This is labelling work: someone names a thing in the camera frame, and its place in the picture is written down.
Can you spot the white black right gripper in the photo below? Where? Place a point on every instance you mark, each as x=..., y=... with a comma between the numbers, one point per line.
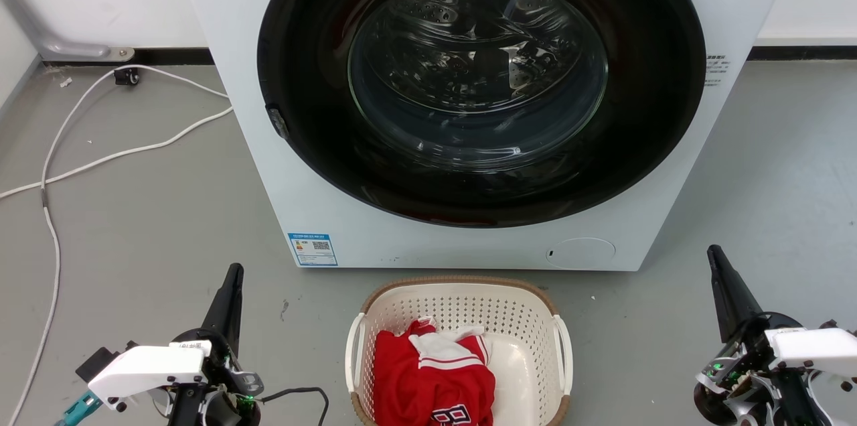
x=803, y=349

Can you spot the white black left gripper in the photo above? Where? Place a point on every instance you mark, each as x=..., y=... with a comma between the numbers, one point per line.
x=150, y=369

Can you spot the cream perforated laundry basket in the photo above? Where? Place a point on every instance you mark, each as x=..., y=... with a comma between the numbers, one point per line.
x=462, y=305

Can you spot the blue energy label sticker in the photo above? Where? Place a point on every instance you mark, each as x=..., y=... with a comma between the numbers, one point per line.
x=313, y=249

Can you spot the round white filter cover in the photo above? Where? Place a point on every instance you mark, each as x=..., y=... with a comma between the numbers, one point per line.
x=580, y=253

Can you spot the black round glass washer door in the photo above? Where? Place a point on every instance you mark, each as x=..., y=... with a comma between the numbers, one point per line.
x=643, y=131

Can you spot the red and white jersey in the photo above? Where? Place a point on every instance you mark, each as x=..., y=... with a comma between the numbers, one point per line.
x=415, y=386

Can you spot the small printed text label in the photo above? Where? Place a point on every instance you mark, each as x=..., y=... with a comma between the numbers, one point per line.
x=716, y=69

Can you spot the black baseboard strip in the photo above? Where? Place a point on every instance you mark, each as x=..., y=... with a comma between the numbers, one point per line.
x=803, y=53
x=167, y=56

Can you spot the white front-load washing machine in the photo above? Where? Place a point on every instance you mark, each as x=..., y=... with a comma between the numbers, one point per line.
x=221, y=24

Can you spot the grey drain pipe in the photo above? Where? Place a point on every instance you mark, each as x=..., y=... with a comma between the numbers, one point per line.
x=30, y=27

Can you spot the steel washer drum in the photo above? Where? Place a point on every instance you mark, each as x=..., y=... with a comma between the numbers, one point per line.
x=469, y=51

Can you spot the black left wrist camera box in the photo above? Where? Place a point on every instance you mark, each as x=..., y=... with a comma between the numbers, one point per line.
x=100, y=360

